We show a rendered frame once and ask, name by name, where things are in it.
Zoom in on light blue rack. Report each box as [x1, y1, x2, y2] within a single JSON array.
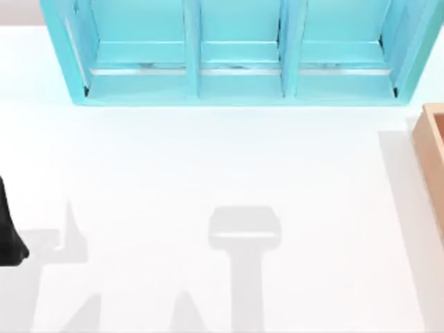
[[38, 0, 444, 108]]

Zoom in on salmon-coloured shallow box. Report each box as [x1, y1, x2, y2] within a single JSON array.
[[411, 102, 444, 241]]

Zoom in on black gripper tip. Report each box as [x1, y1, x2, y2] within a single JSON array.
[[0, 176, 30, 267]]

